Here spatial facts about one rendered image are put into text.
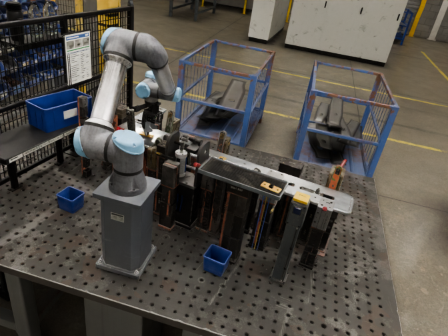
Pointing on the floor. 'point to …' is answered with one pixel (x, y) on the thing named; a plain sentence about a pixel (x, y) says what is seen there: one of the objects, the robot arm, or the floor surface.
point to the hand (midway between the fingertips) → (146, 132)
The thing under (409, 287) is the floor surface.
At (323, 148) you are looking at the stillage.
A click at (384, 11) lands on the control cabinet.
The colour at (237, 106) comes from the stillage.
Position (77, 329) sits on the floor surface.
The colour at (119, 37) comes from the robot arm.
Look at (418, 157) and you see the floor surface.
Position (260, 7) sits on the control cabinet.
